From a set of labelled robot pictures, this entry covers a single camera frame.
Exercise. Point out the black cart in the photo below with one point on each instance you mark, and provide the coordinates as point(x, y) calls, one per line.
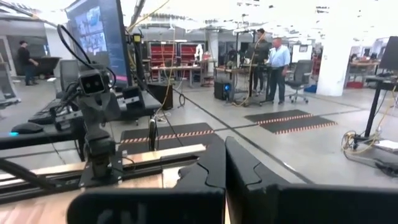
point(48, 65)

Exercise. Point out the black standing desk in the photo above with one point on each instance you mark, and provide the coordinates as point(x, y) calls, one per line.
point(374, 109)

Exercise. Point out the black hazard-striped floor mat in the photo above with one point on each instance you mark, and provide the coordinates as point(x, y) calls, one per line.
point(174, 129)
point(298, 126)

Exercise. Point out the black computer mouse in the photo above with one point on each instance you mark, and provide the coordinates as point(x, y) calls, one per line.
point(28, 128)

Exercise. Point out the black desk monitor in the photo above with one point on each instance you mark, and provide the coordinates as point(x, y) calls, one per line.
point(390, 54)

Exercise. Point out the white building column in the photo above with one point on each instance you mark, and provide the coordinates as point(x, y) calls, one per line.
point(334, 68)

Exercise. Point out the black robot arm with camera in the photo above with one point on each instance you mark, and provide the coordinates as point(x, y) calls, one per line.
point(37, 140)

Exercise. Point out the red storage shelving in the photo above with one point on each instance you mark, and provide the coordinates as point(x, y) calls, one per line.
point(164, 53)

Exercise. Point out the dark blue screen monitor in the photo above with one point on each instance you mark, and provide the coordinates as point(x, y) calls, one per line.
point(99, 37)

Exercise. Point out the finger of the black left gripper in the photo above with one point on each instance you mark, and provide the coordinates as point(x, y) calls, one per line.
point(105, 119)
point(93, 119)

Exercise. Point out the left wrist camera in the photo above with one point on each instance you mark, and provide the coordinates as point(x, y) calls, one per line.
point(92, 82)

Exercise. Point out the background work table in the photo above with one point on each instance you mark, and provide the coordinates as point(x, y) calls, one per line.
point(174, 67)

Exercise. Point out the grey office chair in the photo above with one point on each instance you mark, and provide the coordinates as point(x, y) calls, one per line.
point(300, 73)

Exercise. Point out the black computer tower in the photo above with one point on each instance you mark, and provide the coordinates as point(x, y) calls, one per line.
point(221, 90)

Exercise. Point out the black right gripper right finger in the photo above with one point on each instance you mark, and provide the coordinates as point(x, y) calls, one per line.
point(245, 193)

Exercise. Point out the grey desk chair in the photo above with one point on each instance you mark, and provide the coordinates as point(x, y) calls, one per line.
point(69, 73)

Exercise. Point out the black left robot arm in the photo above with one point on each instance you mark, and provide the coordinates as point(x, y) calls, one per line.
point(99, 155)

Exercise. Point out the black keyboard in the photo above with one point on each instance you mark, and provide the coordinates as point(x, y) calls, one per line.
point(43, 113)

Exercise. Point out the person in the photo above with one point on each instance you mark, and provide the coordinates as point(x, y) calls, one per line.
point(259, 53)
point(26, 59)
point(279, 57)

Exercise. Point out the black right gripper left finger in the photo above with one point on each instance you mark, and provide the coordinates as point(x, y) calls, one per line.
point(205, 186)

